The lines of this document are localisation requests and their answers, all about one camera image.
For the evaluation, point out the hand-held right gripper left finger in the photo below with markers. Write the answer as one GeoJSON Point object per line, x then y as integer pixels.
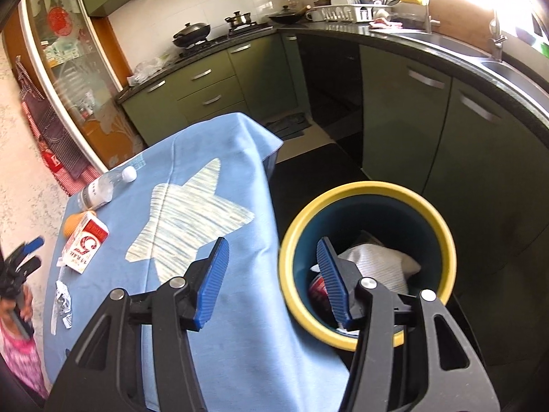
{"type": "Point", "coordinates": [210, 285]}

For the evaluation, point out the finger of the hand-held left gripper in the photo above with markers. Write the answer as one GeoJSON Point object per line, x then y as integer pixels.
{"type": "Point", "coordinates": [33, 243]}
{"type": "Point", "coordinates": [28, 266]}

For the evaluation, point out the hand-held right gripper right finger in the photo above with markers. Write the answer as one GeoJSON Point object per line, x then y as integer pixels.
{"type": "Point", "coordinates": [334, 285]}

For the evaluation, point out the red soda can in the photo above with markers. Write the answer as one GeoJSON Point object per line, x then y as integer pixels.
{"type": "Point", "coordinates": [319, 289]}

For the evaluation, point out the white paper towel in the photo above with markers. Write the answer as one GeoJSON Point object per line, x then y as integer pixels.
{"type": "Point", "coordinates": [381, 266]}

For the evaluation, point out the red white carton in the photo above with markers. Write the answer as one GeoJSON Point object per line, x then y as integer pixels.
{"type": "Point", "coordinates": [85, 242]}

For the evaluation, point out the yellow rim trash bin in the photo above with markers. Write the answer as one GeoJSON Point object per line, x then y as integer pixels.
{"type": "Point", "coordinates": [364, 189]}

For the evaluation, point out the person's left hand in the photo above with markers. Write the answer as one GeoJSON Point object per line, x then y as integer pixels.
{"type": "Point", "coordinates": [26, 308]}

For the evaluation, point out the orange foam net sleeve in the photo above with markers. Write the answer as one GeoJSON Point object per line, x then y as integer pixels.
{"type": "Point", "coordinates": [73, 223]}

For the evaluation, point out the crumpled clear wrapper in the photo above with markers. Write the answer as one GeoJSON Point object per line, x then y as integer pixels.
{"type": "Point", "coordinates": [63, 304]}

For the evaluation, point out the clear plastic bottle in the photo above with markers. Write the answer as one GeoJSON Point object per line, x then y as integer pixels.
{"type": "Point", "coordinates": [101, 191]}

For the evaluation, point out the red checked hanging towel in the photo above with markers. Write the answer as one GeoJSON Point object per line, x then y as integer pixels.
{"type": "Point", "coordinates": [47, 120]}

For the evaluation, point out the blue star print tablecloth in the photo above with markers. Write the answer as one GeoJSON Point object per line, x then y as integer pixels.
{"type": "Point", "coordinates": [214, 158]}

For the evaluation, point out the green lower cabinets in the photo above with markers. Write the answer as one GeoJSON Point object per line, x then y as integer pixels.
{"type": "Point", "coordinates": [386, 128]}

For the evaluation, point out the grey striped floor mat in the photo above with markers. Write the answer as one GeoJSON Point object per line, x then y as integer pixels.
{"type": "Point", "coordinates": [289, 125]}

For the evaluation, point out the frosted glass sliding door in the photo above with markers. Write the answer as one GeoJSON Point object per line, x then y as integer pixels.
{"type": "Point", "coordinates": [73, 64]}

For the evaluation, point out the clear plastic bag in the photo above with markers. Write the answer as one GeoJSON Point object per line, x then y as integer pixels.
{"type": "Point", "coordinates": [146, 71]}

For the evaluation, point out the gas stove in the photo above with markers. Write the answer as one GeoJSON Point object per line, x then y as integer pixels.
{"type": "Point", "coordinates": [214, 43]}

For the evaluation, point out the black countertop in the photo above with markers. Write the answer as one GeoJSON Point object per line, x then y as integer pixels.
{"type": "Point", "coordinates": [429, 55]}

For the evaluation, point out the black wok with lid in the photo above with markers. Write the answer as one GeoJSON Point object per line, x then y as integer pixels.
{"type": "Point", "coordinates": [193, 32]}

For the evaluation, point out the pink cloth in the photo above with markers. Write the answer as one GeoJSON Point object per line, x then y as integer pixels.
{"type": "Point", "coordinates": [384, 23]}

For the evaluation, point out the steel sink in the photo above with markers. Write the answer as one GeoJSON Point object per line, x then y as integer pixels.
{"type": "Point", "coordinates": [454, 45]}

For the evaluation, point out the white mug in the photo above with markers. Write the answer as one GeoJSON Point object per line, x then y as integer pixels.
{"type": "Point", "coordinates": [313, 15]}

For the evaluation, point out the white dish rack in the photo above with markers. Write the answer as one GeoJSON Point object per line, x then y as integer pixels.
{"type": "Point", "coordinates": [343, 13]}

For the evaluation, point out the black pan with lid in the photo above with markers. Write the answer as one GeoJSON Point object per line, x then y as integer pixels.
{"type": "Point", "coordinates": [285, 18]}

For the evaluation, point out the short steel faucet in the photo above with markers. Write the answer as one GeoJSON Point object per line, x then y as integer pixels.
{"type": "Point", "coordinates": [429, 17]}

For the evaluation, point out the tall steel faucet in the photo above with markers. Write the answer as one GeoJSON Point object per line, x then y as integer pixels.
{"type": "Point", "coordinates": [496, 43]}

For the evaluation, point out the yellow container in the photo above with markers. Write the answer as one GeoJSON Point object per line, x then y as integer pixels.
{"type": "Point", "coordinates": [411, 0]}

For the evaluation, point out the wooden cutting board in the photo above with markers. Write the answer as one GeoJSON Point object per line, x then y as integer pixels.
{"type": "Point", "coordinates": [463, 17]}

